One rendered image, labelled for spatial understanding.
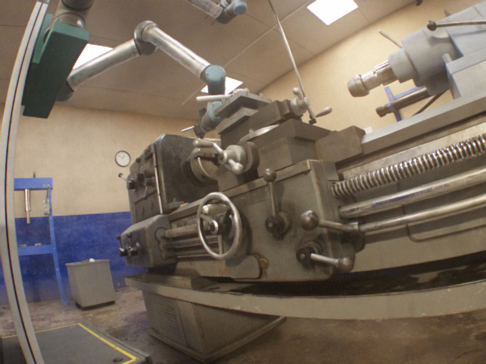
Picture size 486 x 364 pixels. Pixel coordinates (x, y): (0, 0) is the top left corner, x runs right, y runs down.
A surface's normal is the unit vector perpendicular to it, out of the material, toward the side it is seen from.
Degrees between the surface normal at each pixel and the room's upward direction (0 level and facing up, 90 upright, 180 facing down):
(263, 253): 90
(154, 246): 90
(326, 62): 90
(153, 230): 90
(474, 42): 66
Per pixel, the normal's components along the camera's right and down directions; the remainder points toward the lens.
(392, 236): -0.72, 0.01
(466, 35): -0.74, -0.32
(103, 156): 0.66, -0.26
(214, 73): 0.14, -0.15
